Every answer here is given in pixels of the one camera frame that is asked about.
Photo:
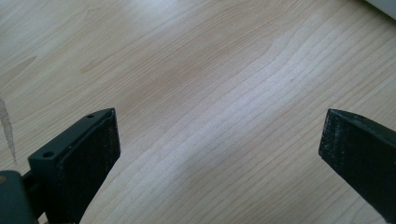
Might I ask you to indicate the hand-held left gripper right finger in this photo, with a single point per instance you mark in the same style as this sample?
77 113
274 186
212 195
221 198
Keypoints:
361 149

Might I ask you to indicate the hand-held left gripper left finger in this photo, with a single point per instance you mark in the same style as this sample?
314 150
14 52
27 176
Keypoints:
77 161

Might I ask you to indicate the white object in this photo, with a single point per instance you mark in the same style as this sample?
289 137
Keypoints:
386 5

